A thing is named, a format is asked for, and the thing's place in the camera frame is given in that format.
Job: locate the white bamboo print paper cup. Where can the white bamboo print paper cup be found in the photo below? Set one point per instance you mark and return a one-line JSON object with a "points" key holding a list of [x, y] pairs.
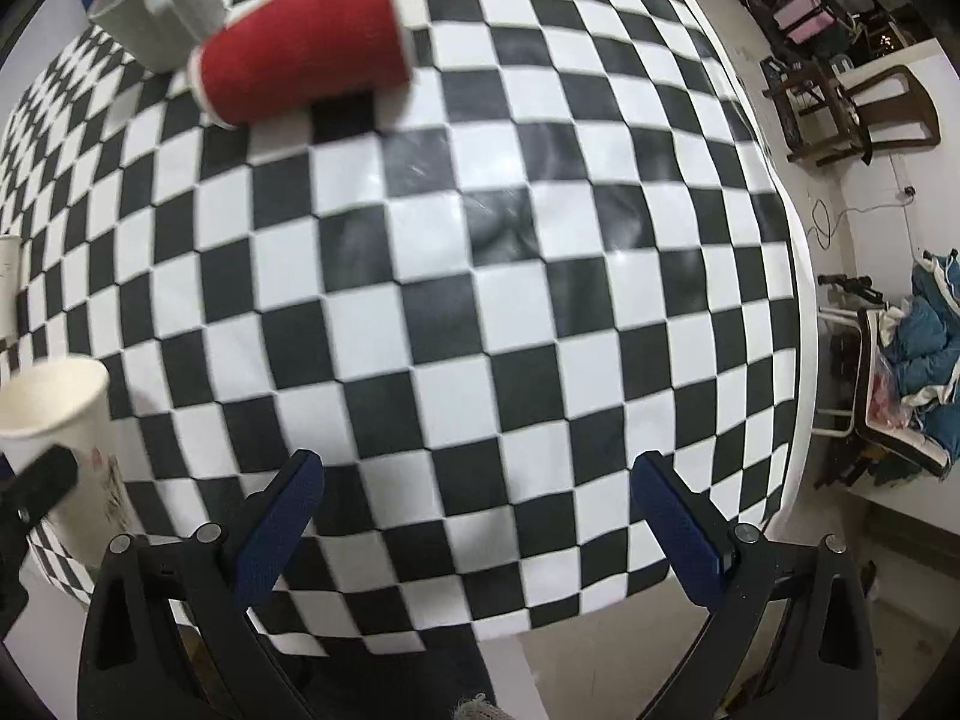
{"points": [[63, 403]]}

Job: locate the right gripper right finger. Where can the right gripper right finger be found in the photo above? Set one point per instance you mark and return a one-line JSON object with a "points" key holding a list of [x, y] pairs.
{"points": [[787, 633]]}

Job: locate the grey ribbed plastic mug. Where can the grey ribbed plastic mug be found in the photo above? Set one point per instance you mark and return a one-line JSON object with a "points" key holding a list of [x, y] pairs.
{"points": [[159, 34]]}

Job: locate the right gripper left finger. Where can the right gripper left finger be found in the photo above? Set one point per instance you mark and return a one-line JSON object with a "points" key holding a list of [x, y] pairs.
{"points": [[168, 633]]}

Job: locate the blue clothes pile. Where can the blue clothes pile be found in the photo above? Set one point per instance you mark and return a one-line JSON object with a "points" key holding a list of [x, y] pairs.
{"points": [[920, 343]]}

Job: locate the black white checkered tablecloth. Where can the black white checkered tablecloth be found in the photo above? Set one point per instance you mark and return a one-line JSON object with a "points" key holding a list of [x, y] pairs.
{"points": [[477, 300]]}

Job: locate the white paper cup on table edge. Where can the white paper cup on table edge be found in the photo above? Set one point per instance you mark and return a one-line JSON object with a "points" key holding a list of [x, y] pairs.
{"points": [[10, 261]]}

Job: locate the red ripple paper cup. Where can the red ripple paper cup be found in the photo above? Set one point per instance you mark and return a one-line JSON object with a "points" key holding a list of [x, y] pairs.
{"points": [[286, 54]]}

